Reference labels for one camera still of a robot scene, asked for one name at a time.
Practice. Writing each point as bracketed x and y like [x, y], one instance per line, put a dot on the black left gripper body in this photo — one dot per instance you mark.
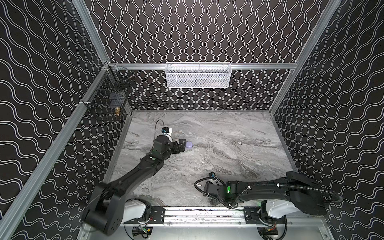
[178, 145]

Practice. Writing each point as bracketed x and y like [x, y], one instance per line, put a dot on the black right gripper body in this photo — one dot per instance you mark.
[211, 191]

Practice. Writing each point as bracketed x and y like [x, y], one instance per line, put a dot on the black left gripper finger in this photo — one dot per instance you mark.
[182, 149]
[182, 142]

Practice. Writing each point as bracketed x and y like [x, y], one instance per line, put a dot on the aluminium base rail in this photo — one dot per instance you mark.
[213, 223]

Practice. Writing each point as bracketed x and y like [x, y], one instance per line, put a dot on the white wire mesh basket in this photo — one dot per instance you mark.
[195, 75]

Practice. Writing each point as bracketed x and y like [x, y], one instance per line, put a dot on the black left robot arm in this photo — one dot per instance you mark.
[108, 207]

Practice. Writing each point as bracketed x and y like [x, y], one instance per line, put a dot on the small brass object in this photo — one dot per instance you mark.
[117, 111]

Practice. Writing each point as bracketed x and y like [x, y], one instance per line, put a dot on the purple round earbud case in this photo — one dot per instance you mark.
[189, 145]

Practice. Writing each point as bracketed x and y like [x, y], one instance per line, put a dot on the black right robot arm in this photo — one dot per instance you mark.
[305, 194]

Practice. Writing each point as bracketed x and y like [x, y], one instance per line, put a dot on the black wire basket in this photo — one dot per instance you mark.
[112, 91]

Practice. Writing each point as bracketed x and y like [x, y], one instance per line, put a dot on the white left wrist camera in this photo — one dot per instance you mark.
[166, 131]

